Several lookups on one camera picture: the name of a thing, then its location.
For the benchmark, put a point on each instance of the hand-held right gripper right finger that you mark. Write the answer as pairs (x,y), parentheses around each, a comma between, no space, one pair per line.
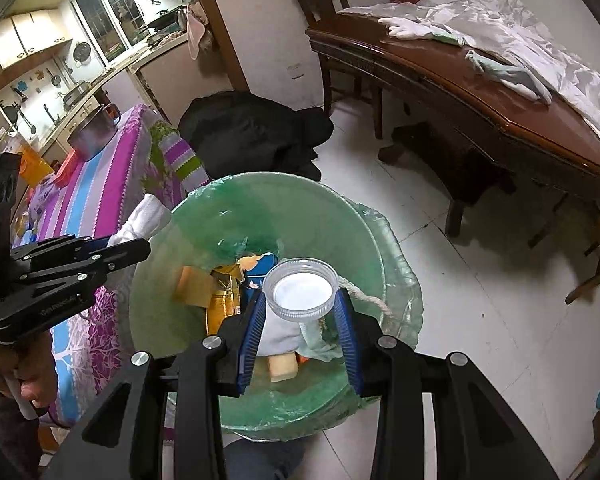
(347,350)

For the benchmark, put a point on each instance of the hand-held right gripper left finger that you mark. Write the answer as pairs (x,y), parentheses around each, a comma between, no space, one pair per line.
(247,345)

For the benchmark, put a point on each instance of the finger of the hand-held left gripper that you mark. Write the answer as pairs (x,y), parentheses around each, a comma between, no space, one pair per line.
(60,252)
(95,267)

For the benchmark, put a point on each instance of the grey sock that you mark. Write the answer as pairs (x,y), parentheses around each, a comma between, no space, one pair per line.
(280,337)

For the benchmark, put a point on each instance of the yellow sponge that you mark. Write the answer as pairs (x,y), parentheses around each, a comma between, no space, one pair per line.
(192,285)
(282,367)

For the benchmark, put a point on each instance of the orange snack wrapper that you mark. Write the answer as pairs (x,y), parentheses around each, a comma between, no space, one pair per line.
(305,359)

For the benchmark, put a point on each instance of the gold foil packet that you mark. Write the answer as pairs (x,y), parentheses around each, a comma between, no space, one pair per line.
(224,305)

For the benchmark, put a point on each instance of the clear plastic lid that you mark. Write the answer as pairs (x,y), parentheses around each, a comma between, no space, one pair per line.
(300,292)

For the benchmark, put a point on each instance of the blue printed carton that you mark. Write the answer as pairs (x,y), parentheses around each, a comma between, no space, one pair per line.
(265,265)

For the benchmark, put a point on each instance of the green-lined round bin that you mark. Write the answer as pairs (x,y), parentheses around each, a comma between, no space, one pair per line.
(280,215)

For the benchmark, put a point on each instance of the person's left forearm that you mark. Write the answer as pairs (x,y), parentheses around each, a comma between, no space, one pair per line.
(5,440)

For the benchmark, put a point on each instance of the person's left hand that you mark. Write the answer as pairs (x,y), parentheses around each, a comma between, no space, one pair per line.
(35,375)

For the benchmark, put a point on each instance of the red box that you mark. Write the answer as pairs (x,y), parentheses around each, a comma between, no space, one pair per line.
(67,170)

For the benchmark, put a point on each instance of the purple floral tablecloth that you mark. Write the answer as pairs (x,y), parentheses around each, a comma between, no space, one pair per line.
(110,180)

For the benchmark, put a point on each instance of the orange juice bottle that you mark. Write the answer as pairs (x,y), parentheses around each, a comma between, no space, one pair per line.
(35,165)

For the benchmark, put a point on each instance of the person's leg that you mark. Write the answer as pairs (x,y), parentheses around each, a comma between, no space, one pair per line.
(262,460)

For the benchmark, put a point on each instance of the steel pot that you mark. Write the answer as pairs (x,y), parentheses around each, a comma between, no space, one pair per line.
(92,132)

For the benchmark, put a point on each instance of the hanging round strainer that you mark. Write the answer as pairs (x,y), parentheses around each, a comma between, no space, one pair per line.
(81,53)

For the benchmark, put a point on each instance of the black jacket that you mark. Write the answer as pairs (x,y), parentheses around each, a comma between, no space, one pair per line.
(245,130)

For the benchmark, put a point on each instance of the kitchen window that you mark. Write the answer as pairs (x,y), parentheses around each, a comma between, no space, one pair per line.
(107,17)

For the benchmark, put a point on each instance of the black wok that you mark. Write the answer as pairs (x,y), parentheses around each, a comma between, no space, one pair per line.
(162,20)

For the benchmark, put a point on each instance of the pink hanging towel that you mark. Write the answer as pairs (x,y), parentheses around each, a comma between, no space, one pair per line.
(197,32)

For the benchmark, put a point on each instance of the brown wooden dining table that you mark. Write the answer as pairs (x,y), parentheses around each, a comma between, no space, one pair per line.
(460,90)

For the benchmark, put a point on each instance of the white crumpled sheet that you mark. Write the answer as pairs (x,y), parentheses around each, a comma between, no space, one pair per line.
(530,30)

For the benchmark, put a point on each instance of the kitchen wall cabinets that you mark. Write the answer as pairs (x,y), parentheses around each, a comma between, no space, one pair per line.
(25,42)

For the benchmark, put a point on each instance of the white wall socket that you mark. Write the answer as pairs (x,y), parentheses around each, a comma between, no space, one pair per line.
(295,71)

